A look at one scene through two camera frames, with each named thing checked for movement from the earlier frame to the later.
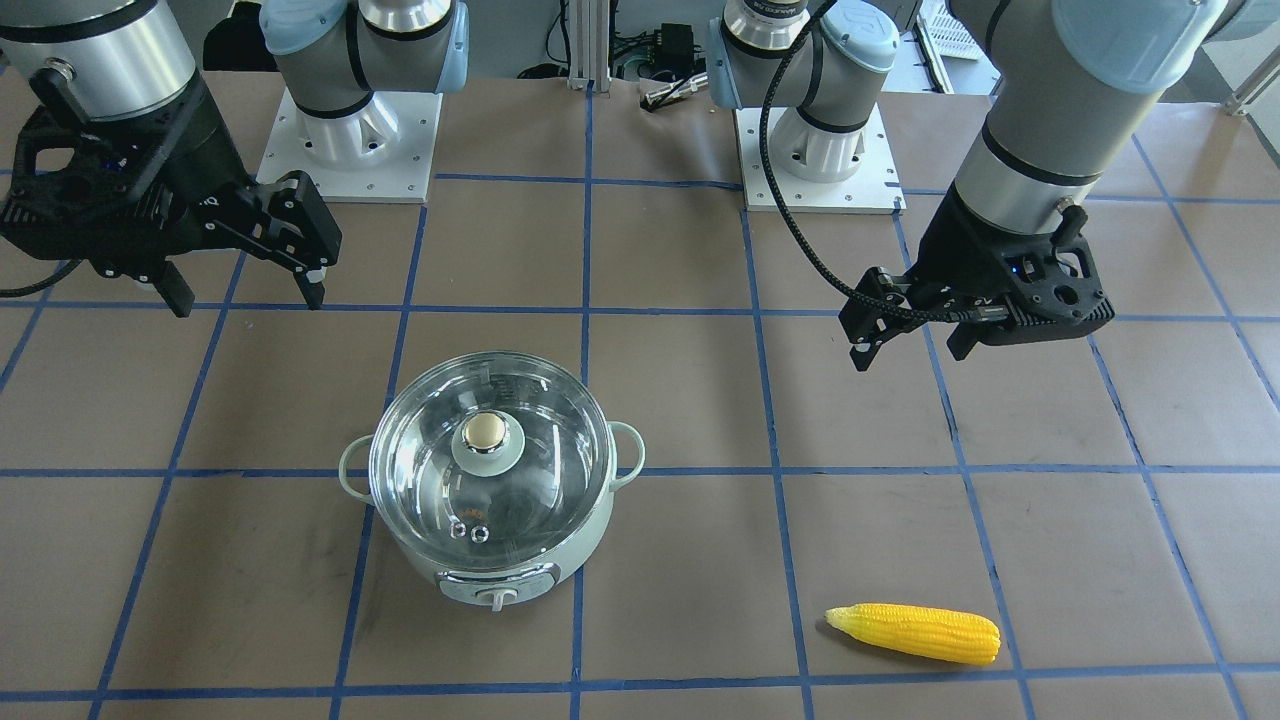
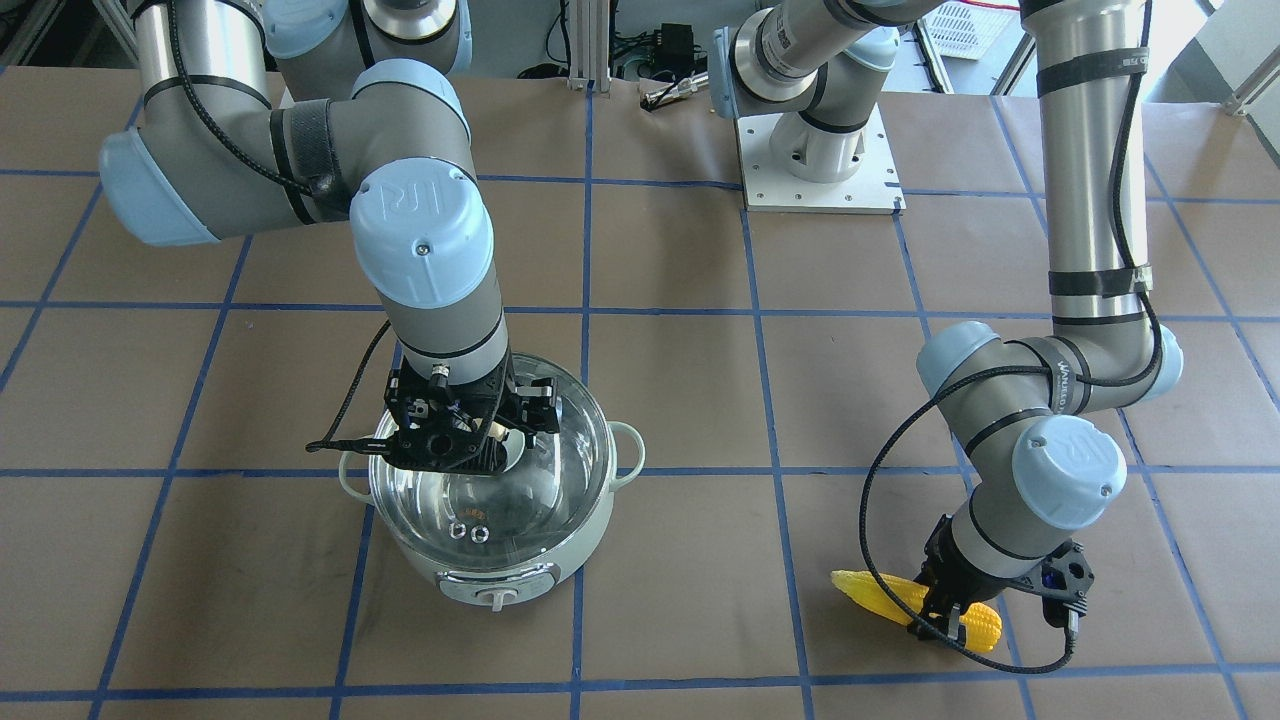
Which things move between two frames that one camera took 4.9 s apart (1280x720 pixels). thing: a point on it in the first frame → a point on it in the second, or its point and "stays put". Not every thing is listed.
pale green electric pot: x=491 y=470 stays put
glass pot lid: x=490 y=460 stays put
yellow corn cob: x=933 y=632 → x=981 y=624
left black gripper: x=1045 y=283 → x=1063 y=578
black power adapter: x=677 y=48 stays put
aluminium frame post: x=589 y=44 stays put
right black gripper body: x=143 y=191 → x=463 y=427
